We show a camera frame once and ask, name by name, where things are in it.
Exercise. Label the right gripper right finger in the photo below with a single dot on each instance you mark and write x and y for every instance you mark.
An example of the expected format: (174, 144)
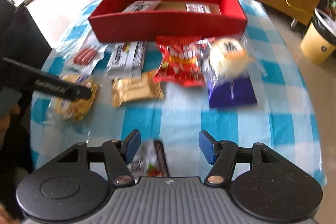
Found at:
(221, 155)

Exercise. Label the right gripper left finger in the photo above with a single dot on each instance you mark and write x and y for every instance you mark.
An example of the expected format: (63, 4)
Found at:
(118, 154)

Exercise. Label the white brown snack pouch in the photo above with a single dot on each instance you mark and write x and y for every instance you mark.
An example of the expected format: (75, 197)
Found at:
(149, 161)

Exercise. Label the yellow chips clear bag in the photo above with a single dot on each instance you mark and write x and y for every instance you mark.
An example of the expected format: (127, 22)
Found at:
(78, 109)

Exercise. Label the gold foil snack packet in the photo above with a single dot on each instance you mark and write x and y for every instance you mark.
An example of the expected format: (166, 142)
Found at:
(136, 89)

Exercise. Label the purple snack packet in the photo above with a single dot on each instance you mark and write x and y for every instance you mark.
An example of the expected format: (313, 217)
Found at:
(238, 92)

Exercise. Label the pink sausage vacuum pack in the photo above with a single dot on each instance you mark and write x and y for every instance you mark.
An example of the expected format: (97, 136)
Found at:
(85, 60)

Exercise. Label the white Kaprons snack pack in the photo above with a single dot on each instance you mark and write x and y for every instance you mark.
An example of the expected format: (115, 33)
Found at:
(127, 60)

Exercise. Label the steamed bun clear package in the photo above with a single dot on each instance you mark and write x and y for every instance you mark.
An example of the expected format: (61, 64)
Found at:
(227, 58)

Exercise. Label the red candy snack bag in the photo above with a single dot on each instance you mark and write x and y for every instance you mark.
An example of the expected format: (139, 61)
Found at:
(181, 61)

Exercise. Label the dark chair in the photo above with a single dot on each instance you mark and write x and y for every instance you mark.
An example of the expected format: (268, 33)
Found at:
(22, 41)

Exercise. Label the blue white checkered tablecloth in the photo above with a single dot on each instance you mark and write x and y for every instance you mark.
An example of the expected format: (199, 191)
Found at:
(283, 117)

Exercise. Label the red cardboard box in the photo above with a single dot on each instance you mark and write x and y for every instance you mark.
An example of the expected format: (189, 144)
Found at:
(112, 23)

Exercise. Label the yellow trash bin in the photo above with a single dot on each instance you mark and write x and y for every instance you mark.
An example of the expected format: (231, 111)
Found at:
(318, 42)

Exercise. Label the white red labelled packet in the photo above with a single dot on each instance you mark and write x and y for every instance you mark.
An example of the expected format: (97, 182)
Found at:
(140, 6)

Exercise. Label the brown packet in box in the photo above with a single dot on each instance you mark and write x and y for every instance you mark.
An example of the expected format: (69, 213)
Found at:
(180, 6)

